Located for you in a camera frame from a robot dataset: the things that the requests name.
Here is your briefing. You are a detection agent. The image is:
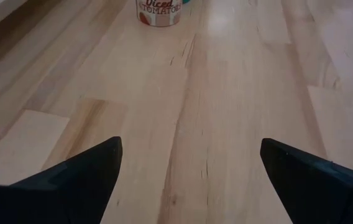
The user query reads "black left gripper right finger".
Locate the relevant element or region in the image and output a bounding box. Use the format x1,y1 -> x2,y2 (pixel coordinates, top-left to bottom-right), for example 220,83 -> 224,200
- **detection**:
260,138 -> 353,224

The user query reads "diced tomatoes can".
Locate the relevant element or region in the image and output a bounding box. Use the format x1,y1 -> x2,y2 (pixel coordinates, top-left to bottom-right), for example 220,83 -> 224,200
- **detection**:
135,0 -> 183,27

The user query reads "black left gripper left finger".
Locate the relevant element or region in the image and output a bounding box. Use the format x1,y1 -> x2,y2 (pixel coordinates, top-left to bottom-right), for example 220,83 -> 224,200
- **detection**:
0,136 -> 123,224

